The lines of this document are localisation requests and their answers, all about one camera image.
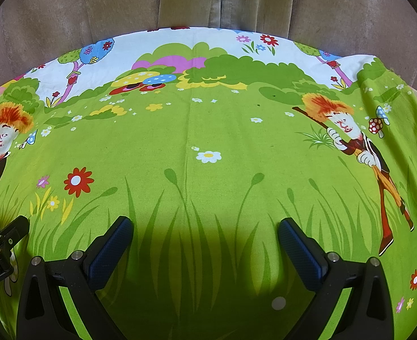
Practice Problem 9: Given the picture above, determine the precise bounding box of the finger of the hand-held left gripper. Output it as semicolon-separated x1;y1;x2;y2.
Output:
0;215;31;247

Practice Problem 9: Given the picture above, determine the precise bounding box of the green cartoon printed sheet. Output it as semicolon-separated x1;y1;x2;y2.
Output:
0;25;417;340

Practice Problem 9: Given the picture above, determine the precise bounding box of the beige curtain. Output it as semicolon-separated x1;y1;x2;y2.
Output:
160;0;296;39

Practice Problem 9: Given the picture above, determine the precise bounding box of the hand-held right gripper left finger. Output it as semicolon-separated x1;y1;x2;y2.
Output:
15;215;135;340

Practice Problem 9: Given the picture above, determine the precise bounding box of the pinkish brown curtain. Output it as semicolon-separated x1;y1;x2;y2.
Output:
0;0;163;94
290;0;417;89

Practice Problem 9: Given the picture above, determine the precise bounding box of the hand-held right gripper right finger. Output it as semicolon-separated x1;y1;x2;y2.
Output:
277;217;395;340

